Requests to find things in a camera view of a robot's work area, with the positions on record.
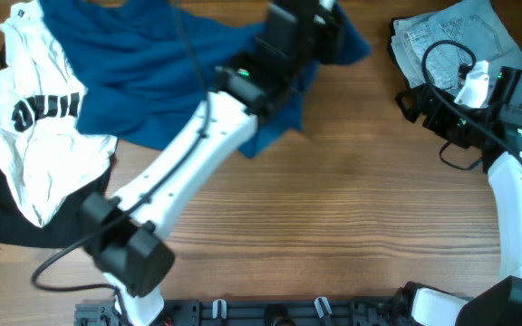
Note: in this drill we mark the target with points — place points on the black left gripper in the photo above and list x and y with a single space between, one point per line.
333 33

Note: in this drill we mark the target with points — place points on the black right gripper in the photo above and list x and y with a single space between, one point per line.
436 122

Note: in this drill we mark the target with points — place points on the teal blue polo shirt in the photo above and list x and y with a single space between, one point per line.
142 87

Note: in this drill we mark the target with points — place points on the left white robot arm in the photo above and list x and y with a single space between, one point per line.
128 232

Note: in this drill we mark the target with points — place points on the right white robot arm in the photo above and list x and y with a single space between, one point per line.
496 131

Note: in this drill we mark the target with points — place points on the light blue folded jeans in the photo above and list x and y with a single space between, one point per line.
471 23

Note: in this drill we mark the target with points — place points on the white t-shirt black lettering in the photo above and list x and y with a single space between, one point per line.
26 35

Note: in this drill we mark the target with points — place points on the black garment under white shirt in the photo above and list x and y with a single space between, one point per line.
47 167

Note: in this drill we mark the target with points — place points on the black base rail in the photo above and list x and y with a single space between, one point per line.
361 311

